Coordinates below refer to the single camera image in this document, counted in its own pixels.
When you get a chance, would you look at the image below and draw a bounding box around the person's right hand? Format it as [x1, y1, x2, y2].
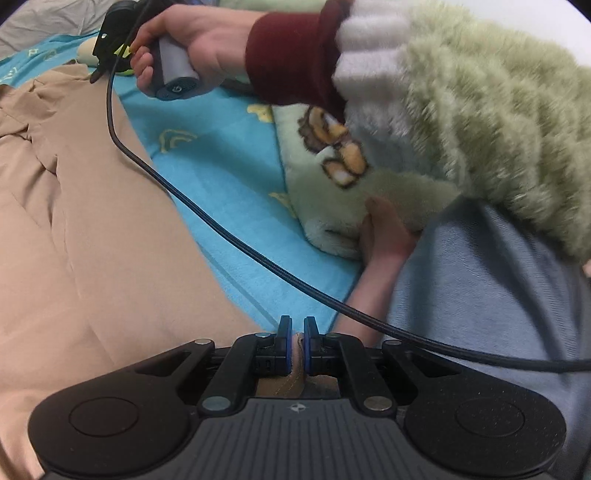
[130, 6, 260, 97]

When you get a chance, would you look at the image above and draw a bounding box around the person's grey trouser leg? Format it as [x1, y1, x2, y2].
[383, 198, 591, 462]

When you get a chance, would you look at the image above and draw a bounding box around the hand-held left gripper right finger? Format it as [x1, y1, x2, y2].
[303, 316, 472, 414]

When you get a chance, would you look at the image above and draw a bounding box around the tan printed shirt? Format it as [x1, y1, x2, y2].
[0, 62, 305, 480]

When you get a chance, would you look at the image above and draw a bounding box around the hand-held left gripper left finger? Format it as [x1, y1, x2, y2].
[117, 316, 295, 415]

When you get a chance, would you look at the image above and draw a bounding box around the black braided cable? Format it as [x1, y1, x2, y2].
[105, 60, 591, 370]

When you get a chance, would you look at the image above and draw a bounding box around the teal patterned bed sheet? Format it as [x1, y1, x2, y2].
[0, 32, 365, 333]

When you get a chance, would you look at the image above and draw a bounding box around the person's bare foot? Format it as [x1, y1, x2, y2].
[332, 196, 421, 344]

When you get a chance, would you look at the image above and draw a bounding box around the green fleece printed blanket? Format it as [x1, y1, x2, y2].
[221, 76, 462, 262]

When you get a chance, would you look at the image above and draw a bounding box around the grey pillow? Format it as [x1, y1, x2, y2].
[0, 0, 116, 58]

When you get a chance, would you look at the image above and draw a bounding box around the green and beige plush toy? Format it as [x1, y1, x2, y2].
[76, 39, 134, 77]

